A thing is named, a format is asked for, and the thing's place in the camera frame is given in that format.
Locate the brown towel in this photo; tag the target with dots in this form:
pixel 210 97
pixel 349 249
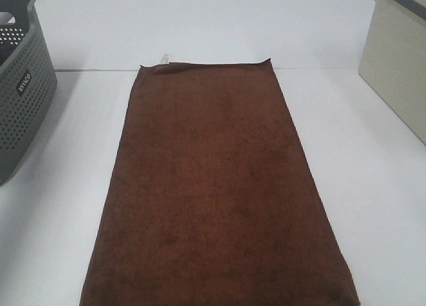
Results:
pixel 211 200

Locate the grey perforated plastic basket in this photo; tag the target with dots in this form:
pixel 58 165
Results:
pixel 28 82

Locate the beige storage box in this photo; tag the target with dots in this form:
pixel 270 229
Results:
pixel 393 59

